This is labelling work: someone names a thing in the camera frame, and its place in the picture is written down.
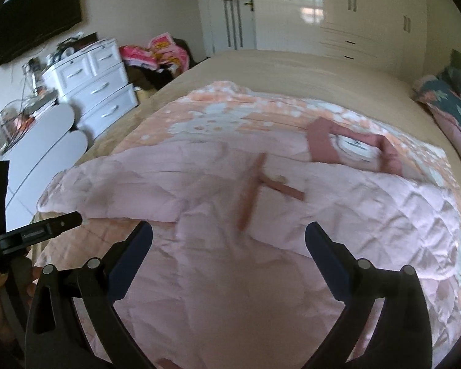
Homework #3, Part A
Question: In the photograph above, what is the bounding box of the white door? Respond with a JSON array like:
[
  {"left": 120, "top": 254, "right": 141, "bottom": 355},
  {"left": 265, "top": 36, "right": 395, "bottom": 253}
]
[{"left": 194, "top": 0, "right": 258, "bottom": 58}]

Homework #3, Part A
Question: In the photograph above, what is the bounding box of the white rounded desk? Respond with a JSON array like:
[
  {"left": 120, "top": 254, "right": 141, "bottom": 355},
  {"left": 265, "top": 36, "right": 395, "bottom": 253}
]
[{"left": 0, "top": 103, "right": 89, "bottom": 220}]

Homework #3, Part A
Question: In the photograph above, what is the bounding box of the white chest of drawers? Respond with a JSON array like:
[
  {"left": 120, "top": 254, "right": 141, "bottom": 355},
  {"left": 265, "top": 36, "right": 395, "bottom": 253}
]
[{"left": 41, "top": 38, "right": 140, "bottom": 141}]

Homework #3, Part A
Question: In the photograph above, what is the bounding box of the black wall television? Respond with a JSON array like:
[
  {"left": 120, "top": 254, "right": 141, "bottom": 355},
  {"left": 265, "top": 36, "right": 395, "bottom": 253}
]
[{"left": 0, "top": 0, "right": 82, "bottom": 69}]

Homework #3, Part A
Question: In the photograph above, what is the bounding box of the white built-in wardrobe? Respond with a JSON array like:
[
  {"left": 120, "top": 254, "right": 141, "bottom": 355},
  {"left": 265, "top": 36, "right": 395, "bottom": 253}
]
[{"left": 250, "top": 0, "right": 427, "bottom": 73}]

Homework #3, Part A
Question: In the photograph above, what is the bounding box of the pink printed plastic bag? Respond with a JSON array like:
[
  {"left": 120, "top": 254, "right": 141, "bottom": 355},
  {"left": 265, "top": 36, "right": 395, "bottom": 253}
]
[{"left": 119, "top": 34, "right": 191, "bottom": 73}]

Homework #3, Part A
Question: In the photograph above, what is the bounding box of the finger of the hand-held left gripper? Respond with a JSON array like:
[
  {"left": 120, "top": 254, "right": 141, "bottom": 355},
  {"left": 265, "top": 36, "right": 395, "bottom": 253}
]
[
  {"left": 23, "top": 211, "right": 83, "bottom": 244},
  {"left": 0, "top": 161, "right": 10, "bottom": 235}
]

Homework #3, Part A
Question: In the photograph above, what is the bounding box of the pale pink quilted coat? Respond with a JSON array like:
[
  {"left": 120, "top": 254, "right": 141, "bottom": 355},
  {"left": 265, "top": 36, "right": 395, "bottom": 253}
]
[{"left": 36, "top": 117, "right": 461, "bottom": 369}]

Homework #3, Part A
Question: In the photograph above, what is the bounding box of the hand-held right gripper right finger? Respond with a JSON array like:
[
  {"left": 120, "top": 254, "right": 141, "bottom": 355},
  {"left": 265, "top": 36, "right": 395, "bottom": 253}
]
[{"left": 305, "top": 221, "right": 433, "bottom": 369}]

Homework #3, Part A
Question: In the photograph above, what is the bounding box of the bed with beige sheet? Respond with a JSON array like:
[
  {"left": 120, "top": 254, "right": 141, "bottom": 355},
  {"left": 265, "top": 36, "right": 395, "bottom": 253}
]
[{"left": 27, "top": 48, "right": 461, "bottom": 262}]

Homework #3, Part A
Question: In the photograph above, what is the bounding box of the peach patterned blanket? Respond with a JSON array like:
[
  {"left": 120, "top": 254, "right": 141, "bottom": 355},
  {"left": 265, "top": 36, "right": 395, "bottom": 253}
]
[{"left": 27, "top": 80, "right": 461, "bottom": 358}]

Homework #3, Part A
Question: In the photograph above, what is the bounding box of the dark clothes pile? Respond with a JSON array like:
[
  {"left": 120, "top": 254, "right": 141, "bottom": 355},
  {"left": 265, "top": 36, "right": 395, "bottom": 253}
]
[{"left": 126, "top": 38, "right": 195, "bottom": 93}]

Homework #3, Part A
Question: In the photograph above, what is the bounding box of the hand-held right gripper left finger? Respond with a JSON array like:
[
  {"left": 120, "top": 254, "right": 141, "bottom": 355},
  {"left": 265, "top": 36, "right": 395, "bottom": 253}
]
[{"left": 25, "top": 221, "right": 154, "bottom": 369}]

